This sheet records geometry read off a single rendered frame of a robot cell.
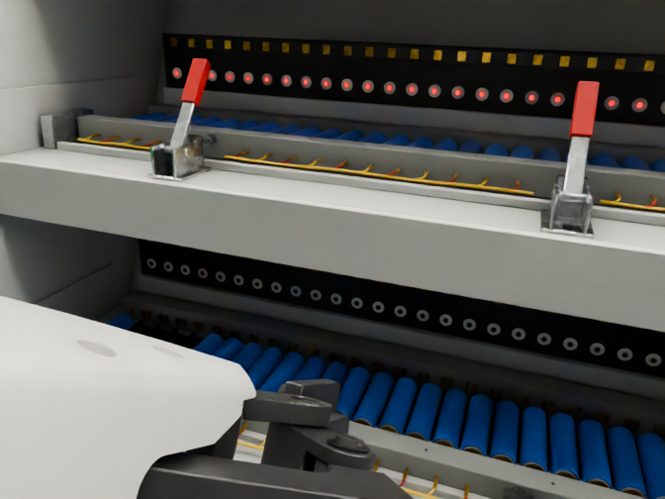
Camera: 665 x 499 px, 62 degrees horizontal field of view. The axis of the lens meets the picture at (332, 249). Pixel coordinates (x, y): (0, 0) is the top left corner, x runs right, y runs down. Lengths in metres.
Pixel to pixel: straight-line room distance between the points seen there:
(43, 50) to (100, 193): 0.16
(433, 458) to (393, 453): 0.03
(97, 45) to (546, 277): 0.45
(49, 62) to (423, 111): 0.33
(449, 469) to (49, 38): 0.47
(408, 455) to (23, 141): 0.39
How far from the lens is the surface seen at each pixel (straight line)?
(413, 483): 0.41
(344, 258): 0.35
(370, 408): 0.44
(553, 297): 0.34
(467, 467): 0.40
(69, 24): 0.58
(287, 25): 0.62
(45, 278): 0.57
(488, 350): 0.50
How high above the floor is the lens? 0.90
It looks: 3 degrees down
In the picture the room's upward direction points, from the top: 8 degrees clockwise
